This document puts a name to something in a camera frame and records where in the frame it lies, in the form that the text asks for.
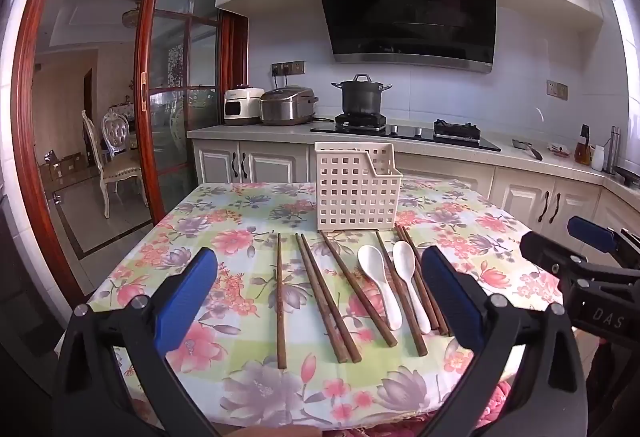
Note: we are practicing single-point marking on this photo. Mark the white countertop cooker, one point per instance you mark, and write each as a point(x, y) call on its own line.
point(240, 107)

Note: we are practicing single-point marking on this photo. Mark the white tufted-back dining chair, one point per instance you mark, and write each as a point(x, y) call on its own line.
point(116, 129)

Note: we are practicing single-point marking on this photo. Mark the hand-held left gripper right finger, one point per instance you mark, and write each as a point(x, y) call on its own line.
point(450, 292)

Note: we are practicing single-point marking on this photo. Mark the black burner grate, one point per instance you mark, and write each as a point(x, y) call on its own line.
point(456, 129)
point(361, 121)

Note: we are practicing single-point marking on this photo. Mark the wooden glass sliding door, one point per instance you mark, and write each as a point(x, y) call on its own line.
point(145, 67)

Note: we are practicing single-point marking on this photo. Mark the cardboard boxes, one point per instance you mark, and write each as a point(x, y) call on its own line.
point(62, 164)

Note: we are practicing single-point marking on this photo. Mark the gold wall socket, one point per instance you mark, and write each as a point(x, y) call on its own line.
point(288, 68)
point(557, 88)

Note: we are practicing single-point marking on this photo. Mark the amber oil bottle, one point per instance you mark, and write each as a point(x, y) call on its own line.
point(582, 149)

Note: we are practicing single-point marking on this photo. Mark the white ceramic spoon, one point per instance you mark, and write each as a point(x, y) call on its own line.
point(370, 262)
point(404, 259)

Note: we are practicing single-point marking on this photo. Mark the small red and white dish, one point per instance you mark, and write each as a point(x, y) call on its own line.
point(559, 150)

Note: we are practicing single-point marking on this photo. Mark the red-brown wooden door frame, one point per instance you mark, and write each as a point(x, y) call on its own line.
point(22, 92)

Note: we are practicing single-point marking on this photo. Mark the black range hood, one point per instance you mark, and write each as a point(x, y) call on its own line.
point(410, 12)

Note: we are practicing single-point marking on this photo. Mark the ceiling lamp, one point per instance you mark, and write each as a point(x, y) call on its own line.
point(132, 17)

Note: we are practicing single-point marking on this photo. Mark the black glass gas hob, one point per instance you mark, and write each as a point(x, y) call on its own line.
point(415, 132)

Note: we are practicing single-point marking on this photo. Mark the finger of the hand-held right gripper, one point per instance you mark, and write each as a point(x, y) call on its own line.
point(590, 233)
point(545, 249)

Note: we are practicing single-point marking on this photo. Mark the white plastic utensil basket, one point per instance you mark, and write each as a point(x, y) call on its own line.
point(350, 197)

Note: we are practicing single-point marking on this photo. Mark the grey stockpot with lid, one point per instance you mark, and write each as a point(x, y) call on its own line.
point(360, 97)

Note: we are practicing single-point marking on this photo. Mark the small white bottle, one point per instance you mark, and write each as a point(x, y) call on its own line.
point(598, 158)

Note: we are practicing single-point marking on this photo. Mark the silver rice cooker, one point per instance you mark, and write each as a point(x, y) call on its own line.
point(287, 107)

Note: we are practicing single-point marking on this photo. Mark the white ornate dining chair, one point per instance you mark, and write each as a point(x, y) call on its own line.
point(117, 169)

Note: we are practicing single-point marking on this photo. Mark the floral tablecloth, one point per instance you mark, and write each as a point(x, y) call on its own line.
point(225, 242)

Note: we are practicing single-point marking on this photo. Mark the black pan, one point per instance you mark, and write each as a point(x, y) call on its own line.
point(629, 176)

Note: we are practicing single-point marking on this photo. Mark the white base cabinets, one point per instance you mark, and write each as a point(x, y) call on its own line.
point(270, 162)

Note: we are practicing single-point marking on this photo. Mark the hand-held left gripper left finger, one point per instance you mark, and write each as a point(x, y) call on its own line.
point(192, 287)

